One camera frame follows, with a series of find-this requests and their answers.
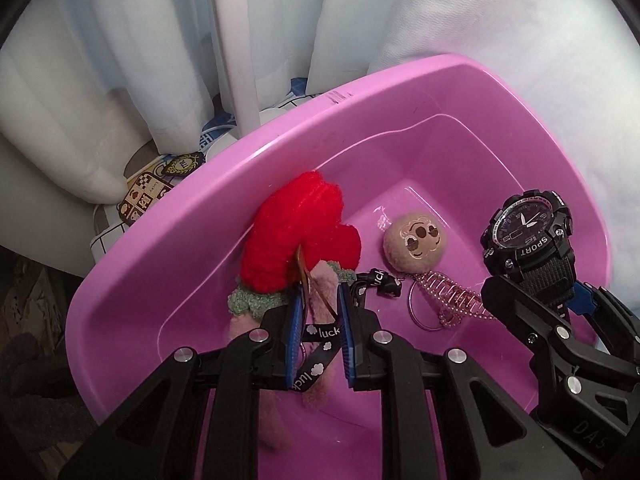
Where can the black sport wristwatch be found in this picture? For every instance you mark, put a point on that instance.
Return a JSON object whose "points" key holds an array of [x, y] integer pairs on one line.
{"points": [[525, 232]]}

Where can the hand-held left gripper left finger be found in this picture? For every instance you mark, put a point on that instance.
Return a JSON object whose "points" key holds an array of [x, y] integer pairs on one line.
{"points": [[296, 320]]}

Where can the white curtain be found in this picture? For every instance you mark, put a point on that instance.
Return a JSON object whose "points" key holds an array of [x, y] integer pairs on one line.
{"points": [[125, 60]]}

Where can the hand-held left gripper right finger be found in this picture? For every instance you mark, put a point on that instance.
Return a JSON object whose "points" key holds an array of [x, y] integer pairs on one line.
{"points": [[347, 340]]}

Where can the badge printed cloth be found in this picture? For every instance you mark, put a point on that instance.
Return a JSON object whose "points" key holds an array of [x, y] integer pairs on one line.
{"points": [[150, 195]]}

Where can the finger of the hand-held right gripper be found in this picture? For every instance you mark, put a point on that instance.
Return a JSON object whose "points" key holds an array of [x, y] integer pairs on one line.
{"points": [[530, 310], [582, 300]]}

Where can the red crochet plush flower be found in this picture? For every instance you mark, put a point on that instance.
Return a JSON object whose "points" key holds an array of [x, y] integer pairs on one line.
{"points": [[295, 225]]}

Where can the pink plastic basin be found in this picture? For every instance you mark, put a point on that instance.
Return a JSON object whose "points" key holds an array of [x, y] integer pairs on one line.
{"points": [[450, 170]]}

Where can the blue patterned white cloth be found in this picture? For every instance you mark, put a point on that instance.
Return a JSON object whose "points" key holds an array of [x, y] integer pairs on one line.
{"points": [[220, 130]]}

